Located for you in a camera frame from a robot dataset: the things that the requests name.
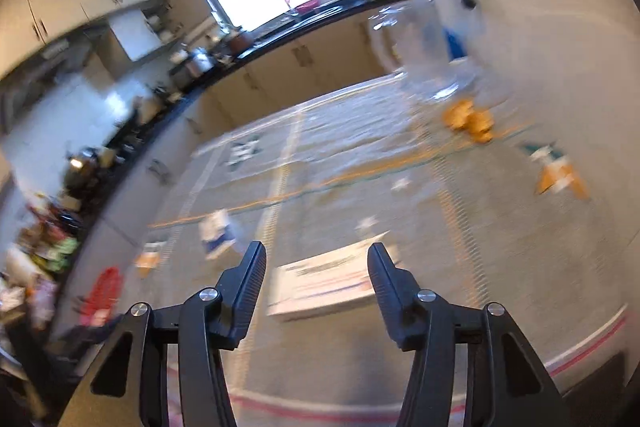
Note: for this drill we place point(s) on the kitchen base cabinets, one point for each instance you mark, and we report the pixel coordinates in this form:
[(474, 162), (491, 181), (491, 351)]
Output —
[(280, 67)]

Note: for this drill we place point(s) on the blue and white packet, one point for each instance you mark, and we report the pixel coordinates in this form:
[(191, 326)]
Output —
[(217, 234)]

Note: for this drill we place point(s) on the red plastic mesh basket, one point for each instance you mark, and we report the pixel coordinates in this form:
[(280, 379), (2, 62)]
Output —
[(102, 294)]

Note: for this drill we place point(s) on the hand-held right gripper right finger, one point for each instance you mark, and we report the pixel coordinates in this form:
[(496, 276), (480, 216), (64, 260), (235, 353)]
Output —
[(385, 277)]

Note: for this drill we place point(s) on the brown pot with lid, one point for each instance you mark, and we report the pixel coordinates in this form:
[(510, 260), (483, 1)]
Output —
[(240, 39)]

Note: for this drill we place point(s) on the green cloth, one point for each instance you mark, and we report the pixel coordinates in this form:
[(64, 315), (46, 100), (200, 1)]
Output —
[(60, 253)]

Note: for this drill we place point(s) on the silver rice cooker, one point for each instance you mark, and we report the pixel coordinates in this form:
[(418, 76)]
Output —
[(192, 68)]

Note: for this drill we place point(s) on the blue plastic bag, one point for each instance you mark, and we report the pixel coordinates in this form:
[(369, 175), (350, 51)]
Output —
[(455, 45)]

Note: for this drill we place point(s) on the white cardboard box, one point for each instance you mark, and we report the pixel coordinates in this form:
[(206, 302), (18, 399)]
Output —
[(320, 284)]

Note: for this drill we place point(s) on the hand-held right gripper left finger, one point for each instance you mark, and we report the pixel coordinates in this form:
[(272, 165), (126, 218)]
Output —
[(250, 277)]

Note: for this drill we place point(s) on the grey printed tablecloth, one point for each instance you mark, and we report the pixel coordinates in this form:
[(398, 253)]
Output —
[(350, 187)]

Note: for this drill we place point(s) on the wok with metal lid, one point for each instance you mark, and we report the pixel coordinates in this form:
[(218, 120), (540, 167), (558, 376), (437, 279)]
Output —
[(82, 164)]

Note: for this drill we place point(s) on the small orange packet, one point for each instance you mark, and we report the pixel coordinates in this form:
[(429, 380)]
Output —
[(147, 259)]

